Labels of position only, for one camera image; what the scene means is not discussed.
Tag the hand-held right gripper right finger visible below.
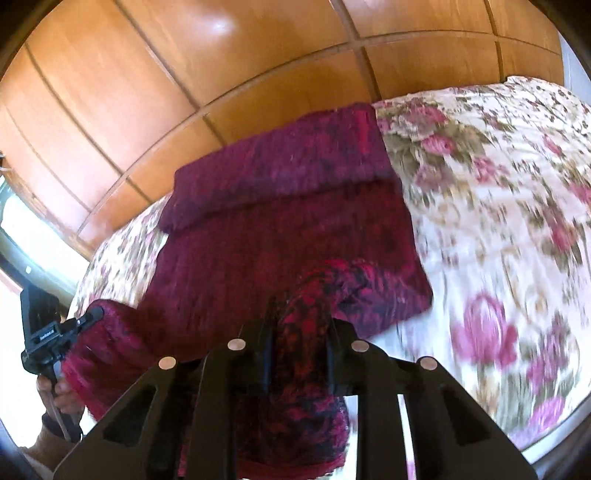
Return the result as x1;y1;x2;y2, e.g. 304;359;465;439
325;318;539;480

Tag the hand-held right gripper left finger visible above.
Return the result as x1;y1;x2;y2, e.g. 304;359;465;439
53;320;278;480

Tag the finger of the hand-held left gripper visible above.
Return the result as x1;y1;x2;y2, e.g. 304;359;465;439
69;305;106;335

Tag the dark red floral knit garment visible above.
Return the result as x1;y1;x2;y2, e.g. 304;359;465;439
60;102;435;478

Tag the person's left forearm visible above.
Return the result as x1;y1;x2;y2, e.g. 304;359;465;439
18;412;85;468

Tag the person's left hand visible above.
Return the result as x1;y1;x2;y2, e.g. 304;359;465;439
36;364;86;418

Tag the window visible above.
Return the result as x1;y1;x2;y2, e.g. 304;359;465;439
0;180;90;296

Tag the floral bedspread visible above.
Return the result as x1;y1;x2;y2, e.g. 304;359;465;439
69;76;591;453

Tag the wooden wardrobe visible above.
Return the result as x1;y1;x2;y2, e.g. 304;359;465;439
0;0;566;264

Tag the grey cable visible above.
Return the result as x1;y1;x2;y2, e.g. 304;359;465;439
48;367;77;441

